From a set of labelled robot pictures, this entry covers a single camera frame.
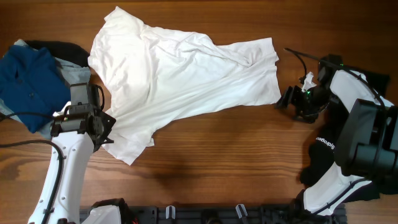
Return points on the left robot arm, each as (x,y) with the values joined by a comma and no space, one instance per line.
(75,137)

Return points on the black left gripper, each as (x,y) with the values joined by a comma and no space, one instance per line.
(110,121)

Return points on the black printed t-shirt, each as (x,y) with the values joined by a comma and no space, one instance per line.
(321,152)

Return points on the folded blue shirt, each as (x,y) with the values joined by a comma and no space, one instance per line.
(30,82)

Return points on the white t-shirt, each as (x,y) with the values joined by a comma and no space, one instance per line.
(156,76)

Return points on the folded black garment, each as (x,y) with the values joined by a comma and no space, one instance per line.
(64,50)

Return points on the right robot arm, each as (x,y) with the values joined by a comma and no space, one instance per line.
(354,156)

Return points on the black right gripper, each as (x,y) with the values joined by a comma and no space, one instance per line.
(292,100)

